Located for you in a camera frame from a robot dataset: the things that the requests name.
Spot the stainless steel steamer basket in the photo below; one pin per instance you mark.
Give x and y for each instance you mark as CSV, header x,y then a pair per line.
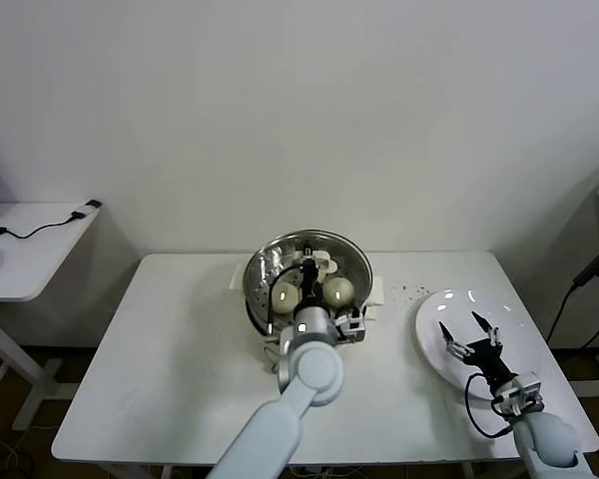
x,y
259,299

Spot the white steamed baozi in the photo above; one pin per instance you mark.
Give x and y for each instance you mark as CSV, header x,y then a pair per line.
x,y
287,298
338,292

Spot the left wrist camera silver box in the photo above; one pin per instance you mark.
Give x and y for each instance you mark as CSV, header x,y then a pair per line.
x,y
352,327

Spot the right wrist camera silver box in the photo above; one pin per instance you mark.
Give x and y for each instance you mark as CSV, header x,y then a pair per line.
x,y
521,394

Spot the cream electric cooking pot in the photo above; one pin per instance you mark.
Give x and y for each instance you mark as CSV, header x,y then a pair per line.
x,y
271,359

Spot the white round plate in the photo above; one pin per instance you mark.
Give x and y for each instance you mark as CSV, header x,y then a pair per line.
x,y
429,319

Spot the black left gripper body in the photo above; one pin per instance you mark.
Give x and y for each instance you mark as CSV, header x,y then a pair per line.
x,y
312,284

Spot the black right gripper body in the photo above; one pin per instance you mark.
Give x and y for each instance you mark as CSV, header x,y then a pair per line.
x,y
486,359

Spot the wrist camera silver box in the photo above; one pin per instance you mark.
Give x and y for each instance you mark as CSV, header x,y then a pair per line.
x,y
352,327
521,394

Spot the round glass pot lid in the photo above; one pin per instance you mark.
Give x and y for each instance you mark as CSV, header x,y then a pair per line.
x,y
349,259

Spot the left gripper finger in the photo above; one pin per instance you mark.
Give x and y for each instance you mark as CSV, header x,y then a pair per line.
x,y
308,248

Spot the white side table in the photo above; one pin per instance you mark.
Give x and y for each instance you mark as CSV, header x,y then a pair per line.
x,y
35,259

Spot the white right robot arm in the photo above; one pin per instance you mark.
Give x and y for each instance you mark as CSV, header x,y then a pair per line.
x,y
549,439

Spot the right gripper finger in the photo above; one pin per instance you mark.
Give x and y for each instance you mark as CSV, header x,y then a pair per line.
x,y
448,336
484,327

